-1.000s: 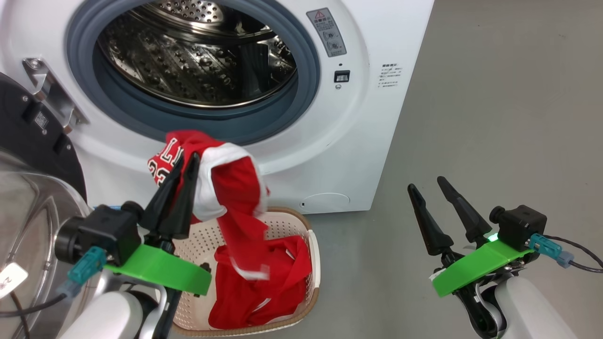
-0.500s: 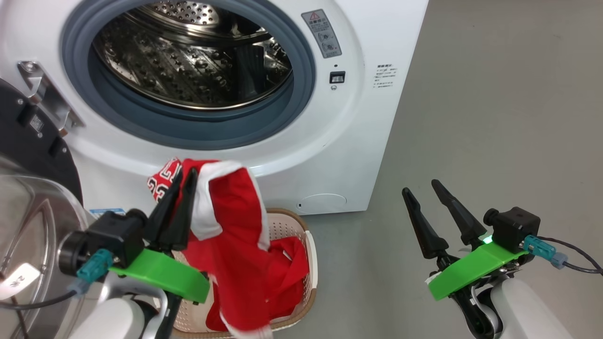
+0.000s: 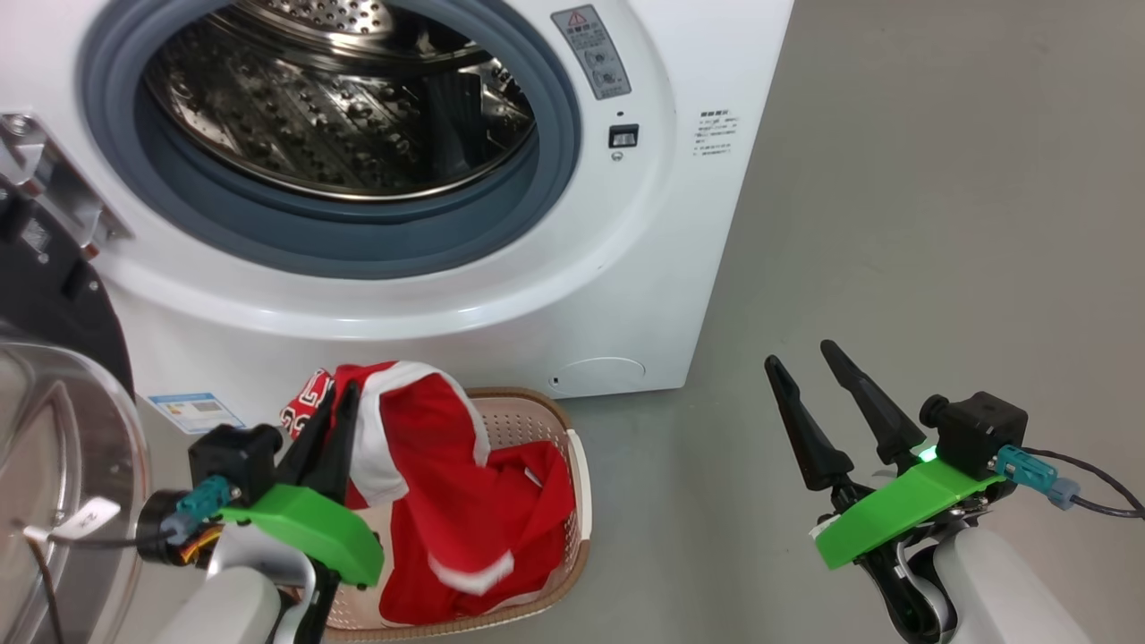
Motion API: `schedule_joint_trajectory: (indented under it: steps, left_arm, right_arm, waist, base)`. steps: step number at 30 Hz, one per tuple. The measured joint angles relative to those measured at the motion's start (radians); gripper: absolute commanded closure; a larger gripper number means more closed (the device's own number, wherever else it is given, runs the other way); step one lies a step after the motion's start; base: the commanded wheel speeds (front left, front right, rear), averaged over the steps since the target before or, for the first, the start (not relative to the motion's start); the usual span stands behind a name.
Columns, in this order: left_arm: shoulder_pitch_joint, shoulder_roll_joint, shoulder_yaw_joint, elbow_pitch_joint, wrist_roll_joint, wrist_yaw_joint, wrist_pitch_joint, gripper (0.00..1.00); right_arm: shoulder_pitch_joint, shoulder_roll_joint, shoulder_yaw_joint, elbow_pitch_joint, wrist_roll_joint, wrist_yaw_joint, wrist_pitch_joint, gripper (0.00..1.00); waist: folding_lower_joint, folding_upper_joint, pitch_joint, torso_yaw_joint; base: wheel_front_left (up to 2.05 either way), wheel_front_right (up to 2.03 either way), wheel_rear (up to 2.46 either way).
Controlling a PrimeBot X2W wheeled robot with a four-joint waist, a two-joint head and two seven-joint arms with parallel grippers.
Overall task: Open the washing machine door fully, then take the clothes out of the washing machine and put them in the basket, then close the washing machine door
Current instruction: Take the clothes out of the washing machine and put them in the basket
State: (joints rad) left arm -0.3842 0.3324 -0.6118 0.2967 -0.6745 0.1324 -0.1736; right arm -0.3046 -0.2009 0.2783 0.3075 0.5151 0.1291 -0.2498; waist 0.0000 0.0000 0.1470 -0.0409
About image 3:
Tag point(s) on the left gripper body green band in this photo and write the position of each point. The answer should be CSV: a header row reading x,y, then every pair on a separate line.
x,y
313,528

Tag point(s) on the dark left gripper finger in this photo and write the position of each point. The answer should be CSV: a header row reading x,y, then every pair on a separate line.
x,y
340,456
304,456

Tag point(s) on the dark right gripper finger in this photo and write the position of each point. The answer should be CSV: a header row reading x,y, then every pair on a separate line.
x,y
814,447
881,411

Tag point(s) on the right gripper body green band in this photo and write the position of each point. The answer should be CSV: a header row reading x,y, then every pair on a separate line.
x,y
894,514

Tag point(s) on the red and white garment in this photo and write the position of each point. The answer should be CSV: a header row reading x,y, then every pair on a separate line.
x,y
447,510

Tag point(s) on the black washer door glass bowl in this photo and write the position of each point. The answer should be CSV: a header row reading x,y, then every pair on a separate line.
x,y
63,429

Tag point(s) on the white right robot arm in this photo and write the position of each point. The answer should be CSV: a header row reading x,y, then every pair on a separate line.
x,y
1002,590

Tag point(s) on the white front-load washing machine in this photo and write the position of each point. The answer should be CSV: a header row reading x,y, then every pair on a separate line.
x,y
447,340

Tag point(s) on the grey rubber door gasket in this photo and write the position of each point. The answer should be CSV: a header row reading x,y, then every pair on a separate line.
x,y
268,233

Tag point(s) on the cream laundry basket brown rim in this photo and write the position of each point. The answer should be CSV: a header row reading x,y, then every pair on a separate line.
x,y
577,501

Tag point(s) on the black door latch socket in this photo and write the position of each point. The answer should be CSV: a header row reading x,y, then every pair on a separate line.
x,y
623,136

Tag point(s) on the metal door hinge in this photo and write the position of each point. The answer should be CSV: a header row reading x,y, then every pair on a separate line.
x,y
54,179

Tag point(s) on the blue energy label sticker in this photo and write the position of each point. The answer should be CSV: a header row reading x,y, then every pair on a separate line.
x,y
197,413

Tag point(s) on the round white filter cover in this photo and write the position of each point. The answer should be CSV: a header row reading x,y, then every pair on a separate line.
x,y
597,377

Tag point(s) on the small printed text sticker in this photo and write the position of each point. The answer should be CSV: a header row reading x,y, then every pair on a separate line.
x,y
717,132

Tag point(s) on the stainless steel washer drum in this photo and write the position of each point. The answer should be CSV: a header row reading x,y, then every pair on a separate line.
x,y
313,107

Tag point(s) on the grey warning label sticker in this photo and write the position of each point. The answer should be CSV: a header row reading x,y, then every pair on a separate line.
x,y
592,54

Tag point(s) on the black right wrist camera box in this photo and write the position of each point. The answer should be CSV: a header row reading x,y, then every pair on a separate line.
x,y
979,429

